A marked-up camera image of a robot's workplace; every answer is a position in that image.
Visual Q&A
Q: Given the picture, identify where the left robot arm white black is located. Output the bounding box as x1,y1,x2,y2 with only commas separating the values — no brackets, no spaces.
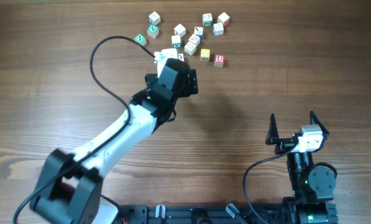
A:
30,58,198,224

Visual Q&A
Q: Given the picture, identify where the red U block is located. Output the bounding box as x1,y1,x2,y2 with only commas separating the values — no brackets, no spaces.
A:
214,55,225,68

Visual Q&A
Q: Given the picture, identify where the block blue sketch right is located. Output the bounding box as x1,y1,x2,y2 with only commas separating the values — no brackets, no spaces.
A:
213,22,224,35

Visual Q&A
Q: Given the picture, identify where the block dark round picture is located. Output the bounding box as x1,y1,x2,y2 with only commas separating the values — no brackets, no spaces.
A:
178,54,185,62

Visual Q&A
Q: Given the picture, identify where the green N block left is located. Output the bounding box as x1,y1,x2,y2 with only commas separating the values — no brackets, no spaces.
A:
134,34,147,47

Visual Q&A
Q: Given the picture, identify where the block sketch tilted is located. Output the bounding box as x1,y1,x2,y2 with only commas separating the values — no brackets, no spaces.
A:
188,34,201,46

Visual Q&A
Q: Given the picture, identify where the plain white block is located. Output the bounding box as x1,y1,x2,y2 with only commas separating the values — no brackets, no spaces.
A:
174,24,186,37

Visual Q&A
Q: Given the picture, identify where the green n block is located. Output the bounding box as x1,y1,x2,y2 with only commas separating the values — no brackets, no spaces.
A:
147,24,159,39
134,34,147,47

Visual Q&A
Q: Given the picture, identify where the yellow block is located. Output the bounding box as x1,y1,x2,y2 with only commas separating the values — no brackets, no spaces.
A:
200,49,210,62

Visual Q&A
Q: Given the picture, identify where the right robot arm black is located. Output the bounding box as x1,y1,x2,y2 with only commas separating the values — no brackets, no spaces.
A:
265,111,339,224

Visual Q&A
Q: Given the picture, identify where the left camera black cable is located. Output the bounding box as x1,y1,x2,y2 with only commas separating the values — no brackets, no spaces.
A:
12,35,157,224

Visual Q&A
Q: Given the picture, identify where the right camera black cable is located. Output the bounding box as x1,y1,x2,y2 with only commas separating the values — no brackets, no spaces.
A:
242,142,300,224

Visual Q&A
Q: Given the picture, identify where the camera black cable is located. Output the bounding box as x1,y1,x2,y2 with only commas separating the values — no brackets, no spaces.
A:
12,35,157,224
242,142,300,224

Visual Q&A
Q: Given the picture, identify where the block green V side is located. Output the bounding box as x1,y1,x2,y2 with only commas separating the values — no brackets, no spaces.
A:
172,35,181,48

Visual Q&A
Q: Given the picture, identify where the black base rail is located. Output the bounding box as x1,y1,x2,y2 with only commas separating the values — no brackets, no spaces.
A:
116,203,338,224

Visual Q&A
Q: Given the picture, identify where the block blue side centre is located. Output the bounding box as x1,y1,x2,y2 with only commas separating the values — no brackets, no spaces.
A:
194,27,203,40

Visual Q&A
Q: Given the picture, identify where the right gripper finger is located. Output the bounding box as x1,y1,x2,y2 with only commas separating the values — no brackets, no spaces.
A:
309,111,330,137
266,113,279,140

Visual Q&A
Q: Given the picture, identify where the block red M side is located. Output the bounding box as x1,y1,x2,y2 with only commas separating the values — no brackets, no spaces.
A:
218,12,230,26

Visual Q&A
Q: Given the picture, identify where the green N block upper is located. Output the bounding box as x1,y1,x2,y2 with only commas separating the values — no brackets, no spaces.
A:
147,24,159,39

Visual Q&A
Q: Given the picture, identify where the block blue side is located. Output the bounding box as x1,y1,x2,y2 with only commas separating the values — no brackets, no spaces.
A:
149,11,161,26
194,27,203,40

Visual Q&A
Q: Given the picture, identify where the block tree sketch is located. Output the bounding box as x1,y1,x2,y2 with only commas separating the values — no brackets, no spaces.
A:
184,41,196,55

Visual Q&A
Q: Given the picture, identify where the block blue side top left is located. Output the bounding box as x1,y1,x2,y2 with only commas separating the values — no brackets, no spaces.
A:
149,11,161,26

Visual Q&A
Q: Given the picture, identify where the block green Z side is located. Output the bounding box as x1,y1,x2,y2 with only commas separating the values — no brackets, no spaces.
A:
202,13,213,26

